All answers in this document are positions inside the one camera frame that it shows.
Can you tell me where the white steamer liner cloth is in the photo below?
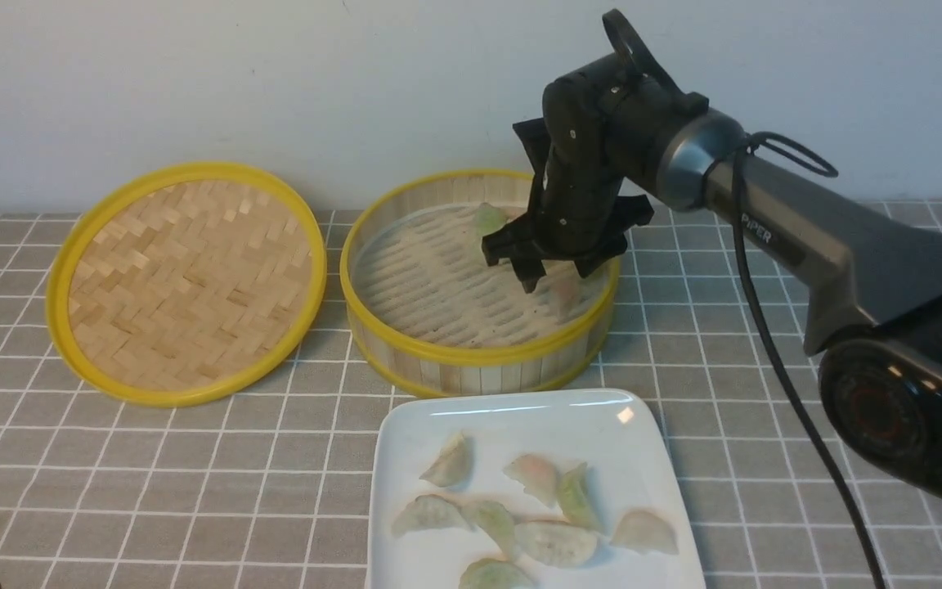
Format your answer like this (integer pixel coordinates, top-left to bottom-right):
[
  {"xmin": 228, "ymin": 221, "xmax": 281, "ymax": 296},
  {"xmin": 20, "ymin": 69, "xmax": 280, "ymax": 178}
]
[{"xmin": 350, "ymin": 204, "xmax": 608, "ymax": 349}]

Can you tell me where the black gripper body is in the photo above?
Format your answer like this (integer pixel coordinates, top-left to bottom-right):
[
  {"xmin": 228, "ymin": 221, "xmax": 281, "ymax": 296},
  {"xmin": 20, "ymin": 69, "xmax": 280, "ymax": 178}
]
[{"xmin": 481, "ymin": 57, "xmax": 657, "ymax": 279}]

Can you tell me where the green dumpling at plate edge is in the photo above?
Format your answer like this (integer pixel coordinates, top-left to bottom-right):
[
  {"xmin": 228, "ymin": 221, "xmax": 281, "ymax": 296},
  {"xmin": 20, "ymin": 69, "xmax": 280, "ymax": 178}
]
[{"xmin": 458, "ymin": 558, "xmax": 537, "ymax": 589}]

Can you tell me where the yellow-rimmed bamboo steamer basket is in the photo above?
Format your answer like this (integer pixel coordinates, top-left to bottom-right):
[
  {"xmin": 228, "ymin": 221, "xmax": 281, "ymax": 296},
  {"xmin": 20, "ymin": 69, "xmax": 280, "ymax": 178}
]
[{"xmin": 339, "ymin": 169, "xmax": 620, "ymax": 398}]

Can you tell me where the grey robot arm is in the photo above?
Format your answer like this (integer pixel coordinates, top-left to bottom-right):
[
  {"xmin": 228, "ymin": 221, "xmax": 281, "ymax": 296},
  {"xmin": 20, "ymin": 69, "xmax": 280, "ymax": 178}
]
[{"xmin": 482, "ymin": 10, "xmax": 942, "ymax": 499}]

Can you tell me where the yellow-rimmed woven steamer lid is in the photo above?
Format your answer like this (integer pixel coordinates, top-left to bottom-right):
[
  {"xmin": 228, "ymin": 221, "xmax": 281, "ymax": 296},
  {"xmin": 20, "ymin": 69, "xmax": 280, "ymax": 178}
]
[{"xmin": 45, "ymin": 163, "xmax": 328, "ymax": 407}]

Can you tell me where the large dumpling on plate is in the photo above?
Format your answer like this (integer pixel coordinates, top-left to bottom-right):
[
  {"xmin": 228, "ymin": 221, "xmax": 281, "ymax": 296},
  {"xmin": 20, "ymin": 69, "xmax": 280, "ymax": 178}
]
[{"xmin": 514, "ymin": 519, "xmax": 599, "ymax": 568}]

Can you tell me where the white dumpling on plate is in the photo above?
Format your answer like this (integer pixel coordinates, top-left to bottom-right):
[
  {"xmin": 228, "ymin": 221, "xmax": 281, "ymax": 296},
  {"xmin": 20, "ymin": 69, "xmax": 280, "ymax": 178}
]
[{"xmin": 610, "ymin": 510, "xmax": 680, "ymax": 555}]

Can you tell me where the pink dumpling on plate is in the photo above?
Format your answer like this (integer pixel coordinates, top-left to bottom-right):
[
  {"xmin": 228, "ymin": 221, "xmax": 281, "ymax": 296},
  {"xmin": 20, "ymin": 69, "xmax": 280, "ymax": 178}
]
[{"xmin": 502, "ymin": 452, "xmax": 560, "ymax": 507}]

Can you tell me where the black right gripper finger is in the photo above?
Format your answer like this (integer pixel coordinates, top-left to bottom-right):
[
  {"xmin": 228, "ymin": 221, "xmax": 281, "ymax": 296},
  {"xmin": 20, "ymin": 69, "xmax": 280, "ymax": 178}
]
[{"xmin": 552, "ymin": 265, "xmax": 603, "ymax": 312}]

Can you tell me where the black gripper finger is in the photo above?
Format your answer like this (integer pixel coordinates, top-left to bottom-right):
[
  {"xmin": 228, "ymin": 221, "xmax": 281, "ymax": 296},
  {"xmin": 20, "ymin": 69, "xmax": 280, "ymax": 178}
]
[{"xmin": 509, "ymin": 258, "xmax": 547, "ymax": 295}]

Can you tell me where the pale green dumpling on plate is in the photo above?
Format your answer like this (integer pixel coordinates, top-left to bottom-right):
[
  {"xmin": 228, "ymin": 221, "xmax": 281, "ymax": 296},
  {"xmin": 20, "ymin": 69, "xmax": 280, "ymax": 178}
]
[{"xmin": 461, "ymin": 500, "xmax": 519, "ymax": 560}]

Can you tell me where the pinkish dumpling in steamer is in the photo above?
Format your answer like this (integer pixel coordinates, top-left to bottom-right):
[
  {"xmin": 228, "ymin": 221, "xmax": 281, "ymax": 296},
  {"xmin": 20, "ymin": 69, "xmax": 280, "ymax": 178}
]
[{"xmin": 550, "ymin": 266, "xmax": 582, "ymax": 317}]

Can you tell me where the black cable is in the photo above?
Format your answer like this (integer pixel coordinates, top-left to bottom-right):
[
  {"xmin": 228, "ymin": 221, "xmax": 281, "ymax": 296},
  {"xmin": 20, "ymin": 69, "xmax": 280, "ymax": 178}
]
[{"xmin": 729, "ymin": 131, "xmax": 889, "ymax": 589}]

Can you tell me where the white square plate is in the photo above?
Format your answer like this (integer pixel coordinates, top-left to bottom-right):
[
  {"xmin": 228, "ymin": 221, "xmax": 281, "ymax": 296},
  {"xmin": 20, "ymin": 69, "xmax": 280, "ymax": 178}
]
[{"xmin": 366, "ymin": 389, "xmax": 706, "ymax": 588}]

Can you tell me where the green steamed dumpling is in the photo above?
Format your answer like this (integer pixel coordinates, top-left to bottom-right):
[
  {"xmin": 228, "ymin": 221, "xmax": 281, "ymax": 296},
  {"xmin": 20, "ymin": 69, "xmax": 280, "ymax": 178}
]
[{"xmin": 472, "ymin": 202, "xmax": 511, "ymax": 238}]

